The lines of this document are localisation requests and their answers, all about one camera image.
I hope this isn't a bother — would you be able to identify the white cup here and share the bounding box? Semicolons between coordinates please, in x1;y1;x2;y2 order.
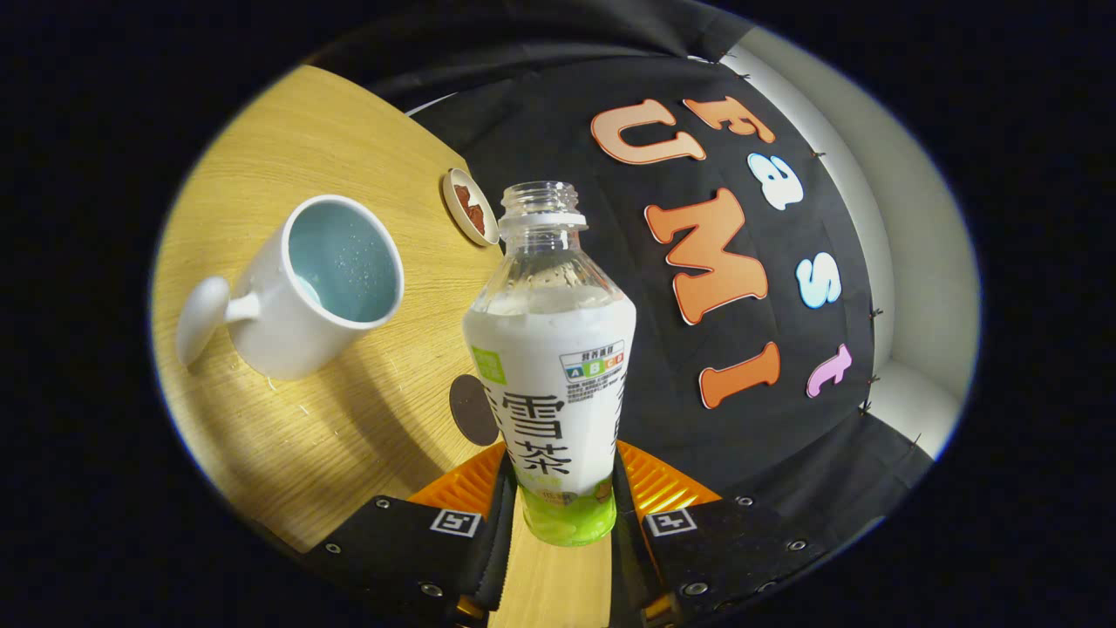
176;194;405;382

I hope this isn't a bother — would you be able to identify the small white plate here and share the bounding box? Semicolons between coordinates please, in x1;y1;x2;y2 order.
442;167;500;248

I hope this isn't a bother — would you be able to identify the wooden table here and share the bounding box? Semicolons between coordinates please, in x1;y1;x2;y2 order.
150;65;616;628

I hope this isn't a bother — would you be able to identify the black backdrop cloth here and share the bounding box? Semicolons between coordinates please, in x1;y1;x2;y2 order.
305;0;938;559

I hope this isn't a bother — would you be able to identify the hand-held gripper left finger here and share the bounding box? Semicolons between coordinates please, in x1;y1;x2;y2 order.
305;440;520;628

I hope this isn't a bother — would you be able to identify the dark brown round coaster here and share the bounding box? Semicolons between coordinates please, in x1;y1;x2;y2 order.
449;375;501;447

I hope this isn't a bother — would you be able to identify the white green juice bottle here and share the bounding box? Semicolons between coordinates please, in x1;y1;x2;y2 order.
462;181;637;549

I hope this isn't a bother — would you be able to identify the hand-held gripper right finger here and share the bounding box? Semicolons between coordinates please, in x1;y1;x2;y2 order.
610;440;827;625

